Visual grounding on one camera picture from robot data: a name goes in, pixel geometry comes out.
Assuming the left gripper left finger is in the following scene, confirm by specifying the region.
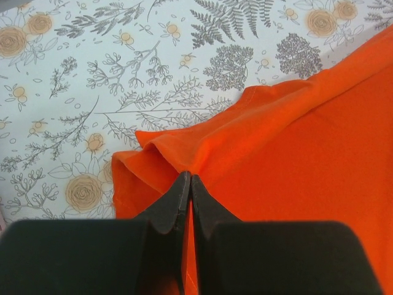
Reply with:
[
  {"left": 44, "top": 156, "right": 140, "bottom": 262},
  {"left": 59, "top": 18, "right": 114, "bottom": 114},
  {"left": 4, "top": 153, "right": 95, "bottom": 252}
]
[{"left": 1, "top": 172, "right": 191, "bottom": 294}]

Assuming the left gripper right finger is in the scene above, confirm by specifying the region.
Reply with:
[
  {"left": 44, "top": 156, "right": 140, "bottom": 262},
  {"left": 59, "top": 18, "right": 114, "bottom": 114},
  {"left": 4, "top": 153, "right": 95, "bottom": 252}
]
[{"left": 191, "top": 175, "right": 383, "bottom": 294}]

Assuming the orange t shirt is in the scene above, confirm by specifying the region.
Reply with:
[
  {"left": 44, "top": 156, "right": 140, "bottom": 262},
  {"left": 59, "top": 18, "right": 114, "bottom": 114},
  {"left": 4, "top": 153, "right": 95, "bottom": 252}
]
[{"left": 112, "top": 28, "right": 392, "bottom": 294}]

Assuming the floral table mat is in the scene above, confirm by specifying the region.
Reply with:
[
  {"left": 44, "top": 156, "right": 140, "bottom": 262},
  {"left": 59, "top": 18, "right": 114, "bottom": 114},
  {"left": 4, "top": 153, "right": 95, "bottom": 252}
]
[{"left": 1, "top": 1, "right": 392, "bottom": 226}]

